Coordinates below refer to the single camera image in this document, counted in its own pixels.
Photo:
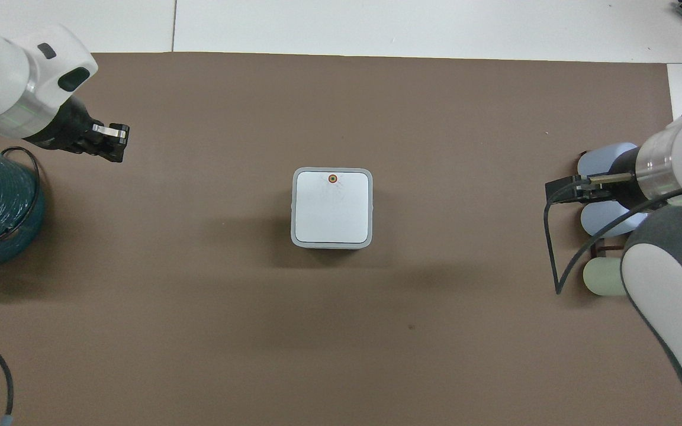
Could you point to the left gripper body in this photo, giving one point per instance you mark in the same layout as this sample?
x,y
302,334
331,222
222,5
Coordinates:
x,y
63,127

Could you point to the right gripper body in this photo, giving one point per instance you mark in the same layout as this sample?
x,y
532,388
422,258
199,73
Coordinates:
x,y
625,177

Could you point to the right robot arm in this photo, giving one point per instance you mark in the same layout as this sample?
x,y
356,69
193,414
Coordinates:
x,y
672,284

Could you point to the white square trash can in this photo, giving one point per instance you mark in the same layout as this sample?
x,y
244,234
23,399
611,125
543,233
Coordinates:
x,y
332,207

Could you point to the light blue plastic container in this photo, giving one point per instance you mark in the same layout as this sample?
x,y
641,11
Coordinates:
x,y
607,218
604,157

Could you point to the pale green plastic cup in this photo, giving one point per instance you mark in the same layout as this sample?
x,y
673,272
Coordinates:
x,y
604,277

